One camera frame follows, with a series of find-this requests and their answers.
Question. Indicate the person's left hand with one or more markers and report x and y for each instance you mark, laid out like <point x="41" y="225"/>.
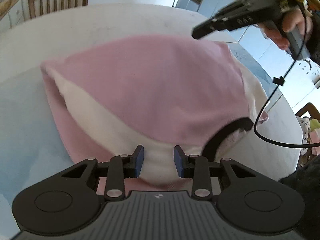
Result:
<point x="291" y="20"/>

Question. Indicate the pink white sweatshirt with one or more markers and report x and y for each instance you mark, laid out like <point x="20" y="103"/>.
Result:
<point x="157" y="91"/>

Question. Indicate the white drawer cabinet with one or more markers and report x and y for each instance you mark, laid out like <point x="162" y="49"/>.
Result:
<point x="11" y="14"/>

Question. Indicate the blue patterned table mat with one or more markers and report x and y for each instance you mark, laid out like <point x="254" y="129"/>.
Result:
<point x="257" y="70"/>

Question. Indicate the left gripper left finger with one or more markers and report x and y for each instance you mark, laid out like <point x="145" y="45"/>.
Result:
<point x="120" y="168"/>

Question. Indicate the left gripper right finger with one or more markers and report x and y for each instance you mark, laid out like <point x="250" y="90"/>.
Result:
<point x="195" y="167"/>

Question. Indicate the white kitchen cabinets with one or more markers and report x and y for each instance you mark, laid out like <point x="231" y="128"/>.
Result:
<point x="247" y="36"/>

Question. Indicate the person's black clothing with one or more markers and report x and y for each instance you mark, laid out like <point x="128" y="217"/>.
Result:
<point x="306" y="181"/>

